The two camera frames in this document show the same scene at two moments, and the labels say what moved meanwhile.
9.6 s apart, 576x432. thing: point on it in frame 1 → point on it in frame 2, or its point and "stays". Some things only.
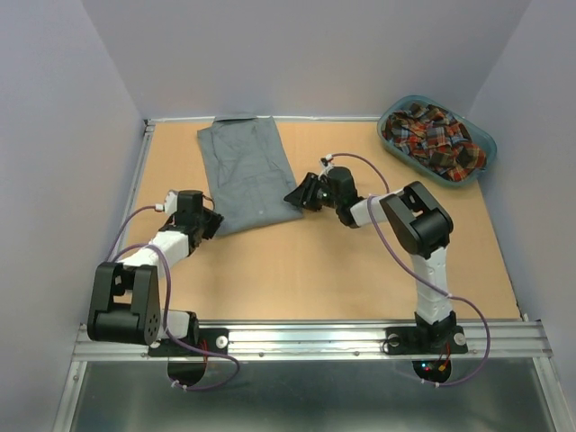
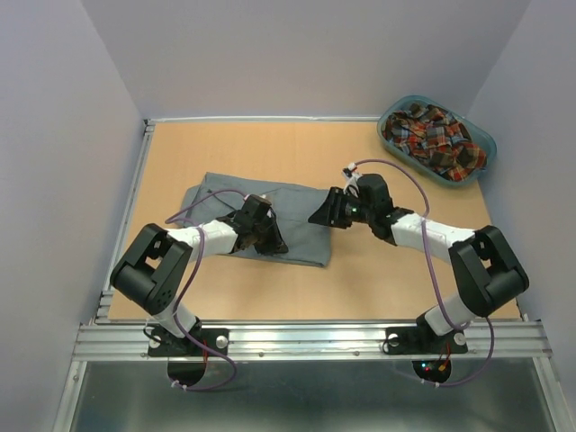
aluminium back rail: [151, 120] stays
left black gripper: [214, 220] → [274, 245]
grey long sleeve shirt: [249, 173] → [213, 195]
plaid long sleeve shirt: [435, 137] stays
